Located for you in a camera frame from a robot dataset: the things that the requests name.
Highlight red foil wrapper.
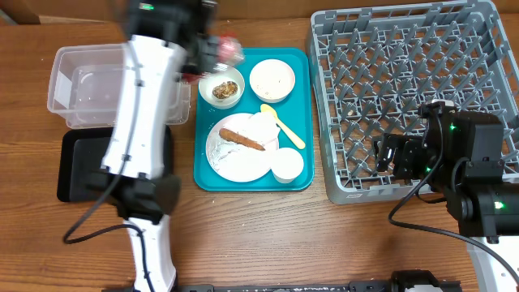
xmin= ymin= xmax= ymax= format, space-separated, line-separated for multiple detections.
xmin=218 ymin=36 xmax=245 ymax=67

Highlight brown sausage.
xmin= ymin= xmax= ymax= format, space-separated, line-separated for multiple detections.
xmin=219 ymin=127 xmax=265 ymax=151

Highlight white napkin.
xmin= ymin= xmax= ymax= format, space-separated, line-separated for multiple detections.
xmin=208 ymin=113 xmax=280 ymax=170

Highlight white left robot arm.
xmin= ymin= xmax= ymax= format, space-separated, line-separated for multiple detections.
xmin=92 ymin=1 xmax=220 ymax=291

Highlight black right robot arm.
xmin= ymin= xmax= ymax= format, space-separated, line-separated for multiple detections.
xmin=373 ymin=100 xmax=518 ymax=291

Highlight grey dishwasher rack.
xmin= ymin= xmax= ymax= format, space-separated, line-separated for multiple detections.
xmin=307 ymin=1 xmax=518 ymax=204

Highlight white bowl with food scraps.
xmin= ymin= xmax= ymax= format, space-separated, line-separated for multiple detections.
xmin=198 ymin=68 xmax=245 ymax=110

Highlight brown food scraps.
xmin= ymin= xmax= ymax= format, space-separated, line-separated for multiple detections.
xmin=212 ymin=81 xmax=238 ymax=100

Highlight pink empty bowl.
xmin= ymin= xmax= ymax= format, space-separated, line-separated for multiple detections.
xmin=249 ymin=59 xmax=296 ymax=103

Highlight yellow plastic spoon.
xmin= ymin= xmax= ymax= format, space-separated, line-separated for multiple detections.
xmin=260 ymin=104 xmax=306 ymax=150

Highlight teal plastic tray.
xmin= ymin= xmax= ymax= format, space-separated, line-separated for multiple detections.
xmin=193 ymin=48 xmax=315 ymax=191

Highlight white round plate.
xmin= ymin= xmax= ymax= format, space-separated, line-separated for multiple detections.
xmin=206 ymin=113 xmax=281 ymax=183

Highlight clear plastic bin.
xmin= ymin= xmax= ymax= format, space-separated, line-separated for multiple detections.
xmin=47 ymin=38 xmax=191 ymax=129

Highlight white plastic cup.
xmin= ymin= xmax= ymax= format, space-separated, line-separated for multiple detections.
xmin=271 ymin=148 xmax=304 ymax=183

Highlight black tray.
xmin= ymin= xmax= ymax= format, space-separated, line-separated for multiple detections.
xmin=57 ymin=127 xmax=181 ymax=204

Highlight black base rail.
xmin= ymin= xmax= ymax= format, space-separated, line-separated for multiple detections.
xmin=174 ymin=269 xmax=462 ymax=292

